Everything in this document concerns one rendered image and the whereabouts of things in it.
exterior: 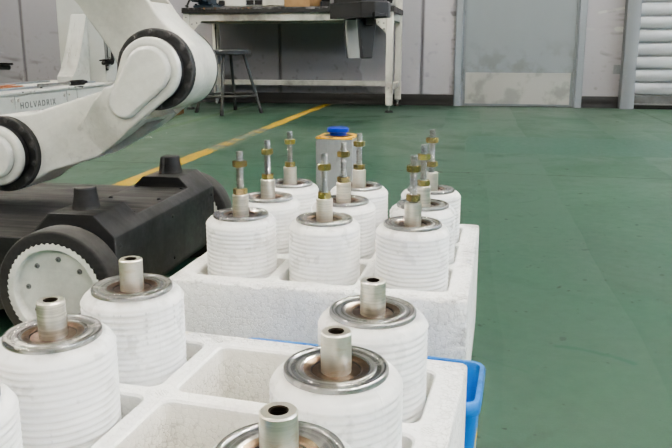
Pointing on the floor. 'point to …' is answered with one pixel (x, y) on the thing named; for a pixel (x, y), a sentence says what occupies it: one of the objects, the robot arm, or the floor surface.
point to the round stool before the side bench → (233, 79)
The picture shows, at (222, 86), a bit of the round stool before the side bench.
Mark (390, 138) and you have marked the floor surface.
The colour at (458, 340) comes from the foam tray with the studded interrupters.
